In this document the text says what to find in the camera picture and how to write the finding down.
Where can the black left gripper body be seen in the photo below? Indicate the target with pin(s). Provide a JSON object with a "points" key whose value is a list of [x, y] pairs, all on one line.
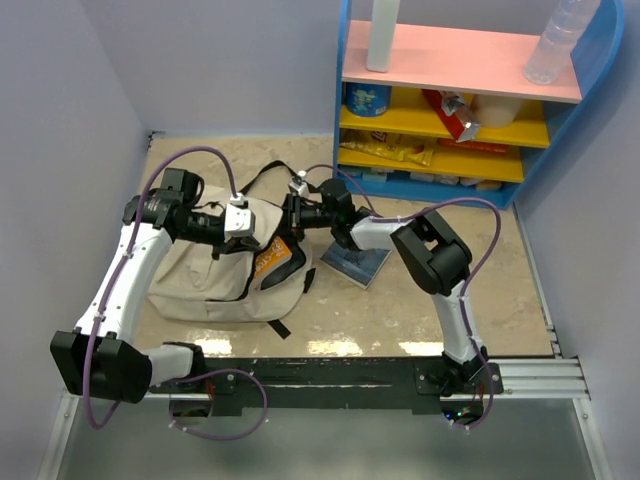
{"points": [[224, 247]]}

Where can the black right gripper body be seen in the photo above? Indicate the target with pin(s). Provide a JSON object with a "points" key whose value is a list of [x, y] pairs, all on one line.
{"points": [[301, 217]]}

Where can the orange green paperback book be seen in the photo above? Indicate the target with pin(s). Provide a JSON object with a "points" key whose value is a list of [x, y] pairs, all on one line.
{"points": [[274, 256]]}

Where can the beige canvas backpack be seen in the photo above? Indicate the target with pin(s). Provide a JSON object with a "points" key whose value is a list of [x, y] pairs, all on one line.
{"points": [[190, 286]]}

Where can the dark blue bottom book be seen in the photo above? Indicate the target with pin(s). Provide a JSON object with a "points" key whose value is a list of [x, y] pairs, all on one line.
{"points": [[358, 267]]}

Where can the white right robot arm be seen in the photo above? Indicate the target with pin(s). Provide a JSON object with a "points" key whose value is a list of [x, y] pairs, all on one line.
{"points": [[436, 258]]}

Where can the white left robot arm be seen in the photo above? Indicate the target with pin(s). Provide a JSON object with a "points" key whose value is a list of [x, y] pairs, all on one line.
{"points": [[97, 359]]}

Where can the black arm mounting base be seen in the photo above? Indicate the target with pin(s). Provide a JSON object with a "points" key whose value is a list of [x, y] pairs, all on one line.
{"points": [[356, 383]]}

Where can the yellow chips bag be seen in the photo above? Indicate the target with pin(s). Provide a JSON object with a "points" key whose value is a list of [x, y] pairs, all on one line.
{"points": [[390, 146]]}

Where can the blue round can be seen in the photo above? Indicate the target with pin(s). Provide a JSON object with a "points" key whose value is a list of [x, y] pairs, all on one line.
{"points": [[367, 100]]}

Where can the blue shelf unit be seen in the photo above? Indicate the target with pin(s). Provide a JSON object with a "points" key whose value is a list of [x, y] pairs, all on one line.
{"points": [[468, 62]]}

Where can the red snack carton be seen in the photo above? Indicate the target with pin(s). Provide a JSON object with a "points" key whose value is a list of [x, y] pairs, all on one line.
{"points": [[454, 112]]}

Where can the red flat box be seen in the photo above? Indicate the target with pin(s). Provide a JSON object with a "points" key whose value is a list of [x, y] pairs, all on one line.
{"points": [[492, 148]]}

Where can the white cup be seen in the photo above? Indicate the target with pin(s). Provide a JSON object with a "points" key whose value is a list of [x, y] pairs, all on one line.
{"points": [[495, 111]]}

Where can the white tall bottle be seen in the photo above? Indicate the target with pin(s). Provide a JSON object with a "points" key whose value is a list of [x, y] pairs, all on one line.
{"points": [[382, 30]]}

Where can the clear plastic water bottle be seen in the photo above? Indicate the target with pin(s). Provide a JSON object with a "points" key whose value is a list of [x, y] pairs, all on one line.
{"points": [[565, 27]]}

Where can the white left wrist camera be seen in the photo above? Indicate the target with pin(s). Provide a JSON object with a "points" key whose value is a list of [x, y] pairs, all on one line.
{"points": [[239, 222]]}

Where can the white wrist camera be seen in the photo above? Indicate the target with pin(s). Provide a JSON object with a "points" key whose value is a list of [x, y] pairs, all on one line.
{"points": [[298, 186], [239, 222]]}

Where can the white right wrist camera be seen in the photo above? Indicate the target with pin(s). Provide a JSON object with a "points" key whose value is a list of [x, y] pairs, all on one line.
{"points": [[298, 186]]}

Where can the aluminium rail frame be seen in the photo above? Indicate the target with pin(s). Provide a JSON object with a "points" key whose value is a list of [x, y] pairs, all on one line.
{"points": [[344, 418]]}

